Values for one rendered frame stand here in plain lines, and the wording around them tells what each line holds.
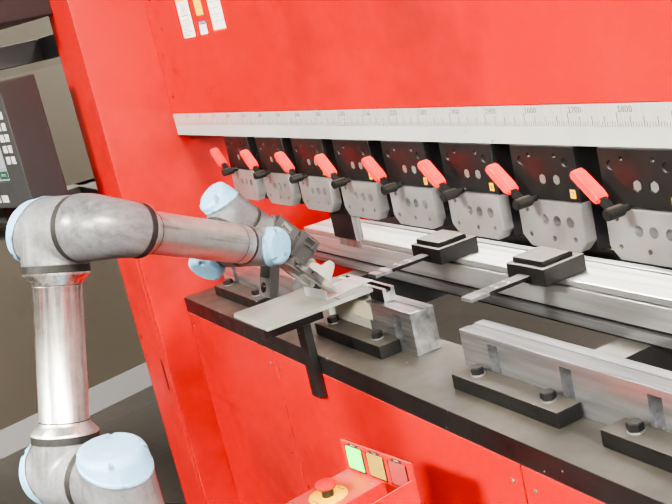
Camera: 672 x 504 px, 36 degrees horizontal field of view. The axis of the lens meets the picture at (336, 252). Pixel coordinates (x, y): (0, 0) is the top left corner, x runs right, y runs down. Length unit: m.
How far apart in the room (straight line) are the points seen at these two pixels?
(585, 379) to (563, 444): 0.11
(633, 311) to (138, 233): 0.91
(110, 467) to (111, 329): 3.36
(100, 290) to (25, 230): 3.21
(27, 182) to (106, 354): 2.14
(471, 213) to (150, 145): 1.42
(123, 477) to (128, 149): 1.46
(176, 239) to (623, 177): 0.77
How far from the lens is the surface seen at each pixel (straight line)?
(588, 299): 2.08
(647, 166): 1.45
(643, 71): 1.42
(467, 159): 1.77
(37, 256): 1.80
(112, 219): 1.72
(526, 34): 1.58
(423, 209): 1.92
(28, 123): 3.05
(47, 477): 1.83
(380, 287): 2.25
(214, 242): 1.87
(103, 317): 5.03
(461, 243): 2.40
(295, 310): 2.22
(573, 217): 1.58
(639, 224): 1.49
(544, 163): 1.61
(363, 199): 2.12
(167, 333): 3.09
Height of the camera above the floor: 1.62
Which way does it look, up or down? 14 degrees down
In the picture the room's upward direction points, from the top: 13 degrees counter-clockwise
